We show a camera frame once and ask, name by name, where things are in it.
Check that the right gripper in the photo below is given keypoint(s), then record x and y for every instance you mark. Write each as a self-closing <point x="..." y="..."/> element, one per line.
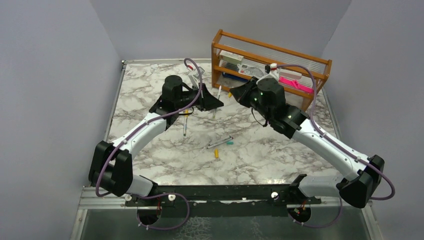
<point x="242" y="92"/>

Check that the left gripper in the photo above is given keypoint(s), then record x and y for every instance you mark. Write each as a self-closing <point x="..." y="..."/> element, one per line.
<point x="206" y="101"/>

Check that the grey pen green end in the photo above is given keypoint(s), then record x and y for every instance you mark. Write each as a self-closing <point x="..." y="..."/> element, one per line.
<point x="219" y="142"/>

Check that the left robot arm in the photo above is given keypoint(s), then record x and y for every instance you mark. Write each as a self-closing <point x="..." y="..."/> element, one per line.
<point x="112" y="163"/>

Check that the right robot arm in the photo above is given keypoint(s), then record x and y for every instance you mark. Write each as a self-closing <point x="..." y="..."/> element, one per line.
<point x="359" y="174"/>

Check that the blue flat box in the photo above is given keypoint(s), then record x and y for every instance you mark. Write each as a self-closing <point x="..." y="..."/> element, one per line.
<point x="234" y="77"/>

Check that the white printed card package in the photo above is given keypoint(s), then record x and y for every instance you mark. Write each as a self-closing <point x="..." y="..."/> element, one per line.
<point x="254" y="71"/>

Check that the white green box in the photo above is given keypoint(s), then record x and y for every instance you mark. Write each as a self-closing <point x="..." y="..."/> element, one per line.
<point x="230" y="57"/>

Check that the pink plastic tool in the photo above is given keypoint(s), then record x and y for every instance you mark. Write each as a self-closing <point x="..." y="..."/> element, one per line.
<point x="296" y="85"/>

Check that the orange wooden shelf rack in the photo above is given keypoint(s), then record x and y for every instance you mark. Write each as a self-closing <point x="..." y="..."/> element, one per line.
<point x="307" y="69"/>

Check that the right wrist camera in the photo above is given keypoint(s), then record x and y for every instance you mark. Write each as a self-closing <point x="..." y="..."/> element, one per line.
<point x="271" y="71"/>

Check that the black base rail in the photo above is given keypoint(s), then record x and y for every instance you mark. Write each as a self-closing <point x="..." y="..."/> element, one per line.
<point x="171" y="201"/>

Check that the aluminium frame rail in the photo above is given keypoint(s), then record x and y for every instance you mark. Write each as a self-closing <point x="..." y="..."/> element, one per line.
<point x="90" y="201"/>

